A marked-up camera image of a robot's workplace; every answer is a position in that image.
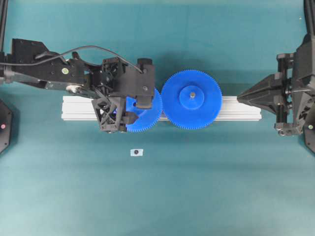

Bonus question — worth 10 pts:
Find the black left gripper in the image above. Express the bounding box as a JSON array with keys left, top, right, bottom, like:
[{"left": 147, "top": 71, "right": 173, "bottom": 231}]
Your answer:
[{"left": 90, "top": 58, "right": 138, "bottom": 133}]

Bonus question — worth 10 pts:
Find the black camera cable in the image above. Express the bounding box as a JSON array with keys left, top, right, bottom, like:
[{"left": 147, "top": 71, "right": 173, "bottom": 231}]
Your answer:
[{"left": 0, "top": 45, "right": 143, "bottom": 74}]

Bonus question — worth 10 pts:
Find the small blue gear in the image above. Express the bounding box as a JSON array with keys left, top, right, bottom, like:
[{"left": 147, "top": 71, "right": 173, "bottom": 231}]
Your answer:
[{"left": 126, "top": 89, "right": 162, "bottom": 133}]

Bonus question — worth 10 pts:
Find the white tape marker with dot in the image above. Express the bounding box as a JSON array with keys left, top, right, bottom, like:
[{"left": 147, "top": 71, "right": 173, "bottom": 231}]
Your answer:
[{"left": 130, "top": 148, "right": 144, "bottom": 156}]

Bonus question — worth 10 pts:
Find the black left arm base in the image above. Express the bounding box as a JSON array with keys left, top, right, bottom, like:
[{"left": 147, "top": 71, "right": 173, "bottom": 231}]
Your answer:
[{"left": 0, "top": 100, "right": 13, "bottom": 153}]

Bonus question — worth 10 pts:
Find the aluminium extrusion rail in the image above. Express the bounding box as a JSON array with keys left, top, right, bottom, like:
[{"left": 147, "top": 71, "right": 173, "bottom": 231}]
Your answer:
[{"left": 62, "top": 96, "right": 262, "bottom": 121}]

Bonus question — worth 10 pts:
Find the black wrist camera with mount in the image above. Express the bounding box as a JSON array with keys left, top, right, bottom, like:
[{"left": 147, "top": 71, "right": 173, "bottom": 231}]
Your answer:
[{"left": 115, "top": 58, "right": 156, "bottom": 109}]

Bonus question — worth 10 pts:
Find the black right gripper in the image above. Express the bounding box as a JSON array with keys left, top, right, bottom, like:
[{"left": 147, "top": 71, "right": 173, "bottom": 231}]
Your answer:
[{"left": 237, "top": 53, "right": 303, "bottom": 135}]

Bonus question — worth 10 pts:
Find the large blue gear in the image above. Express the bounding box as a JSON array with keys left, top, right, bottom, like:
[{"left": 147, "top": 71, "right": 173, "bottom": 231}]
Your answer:
[{"left": 161, "top": 70, "right": 223, "bottom": 130}]

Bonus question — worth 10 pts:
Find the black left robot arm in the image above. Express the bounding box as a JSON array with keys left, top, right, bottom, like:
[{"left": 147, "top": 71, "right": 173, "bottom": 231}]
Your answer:
[{"left": 0, "top": 39, "right": 138, "bottom": 133}]

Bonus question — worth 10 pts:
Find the black left frame post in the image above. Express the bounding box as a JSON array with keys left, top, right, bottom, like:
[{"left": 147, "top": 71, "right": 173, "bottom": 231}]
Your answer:
[{"left": 0, "top": 0, "right": 8, "bottom": 52}]

